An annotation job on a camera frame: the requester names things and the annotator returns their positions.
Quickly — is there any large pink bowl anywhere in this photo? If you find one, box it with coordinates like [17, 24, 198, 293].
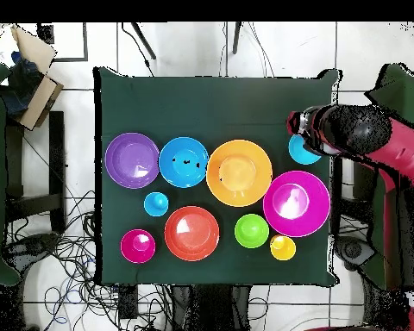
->
[262, 170, 332, 239]

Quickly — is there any small crimson bowl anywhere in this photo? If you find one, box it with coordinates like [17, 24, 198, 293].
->
[119, 228, 157, 265]

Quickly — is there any small teal bowl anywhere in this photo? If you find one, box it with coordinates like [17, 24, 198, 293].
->
[288, 133, 323, 166]

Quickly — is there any red-orange bowl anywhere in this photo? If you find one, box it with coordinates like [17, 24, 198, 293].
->
[164, 205, 221, 262]

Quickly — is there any yellow cup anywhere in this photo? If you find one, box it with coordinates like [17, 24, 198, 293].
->
[269, 234, 297, 262]

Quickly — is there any tangle of cables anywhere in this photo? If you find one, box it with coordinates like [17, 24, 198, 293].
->
[3, 189, 173, 331]

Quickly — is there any medium blue bowl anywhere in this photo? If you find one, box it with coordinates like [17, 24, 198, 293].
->
[158, 136, 210, 190]

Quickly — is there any black stool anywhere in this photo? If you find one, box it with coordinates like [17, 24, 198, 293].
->
[4, 109, 67, 235]

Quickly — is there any dark green tablecloth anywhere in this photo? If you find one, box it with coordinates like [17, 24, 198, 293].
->
[93, 66, 342, 288]

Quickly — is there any cardboard box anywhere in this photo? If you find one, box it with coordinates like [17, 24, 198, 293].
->
[0, 25, 65, 132]

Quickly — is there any large orange bowl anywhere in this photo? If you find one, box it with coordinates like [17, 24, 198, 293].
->
[205, 139, 274, 209]

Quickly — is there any small green bowl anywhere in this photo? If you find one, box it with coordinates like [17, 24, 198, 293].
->
[234, 213, 271, 250]

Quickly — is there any purple bowl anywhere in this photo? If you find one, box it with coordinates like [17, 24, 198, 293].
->
[103, 132, 160, 190]

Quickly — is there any blue cup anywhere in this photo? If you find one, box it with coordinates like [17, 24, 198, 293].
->
[143, 191, 170, 218]

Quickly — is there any black power strip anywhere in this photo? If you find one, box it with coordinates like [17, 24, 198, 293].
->
[118, 284, 139, 320]

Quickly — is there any black tripod leg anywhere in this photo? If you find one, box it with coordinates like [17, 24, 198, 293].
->
[231, 22, 242, 55]
[130, 22, 157, 60]

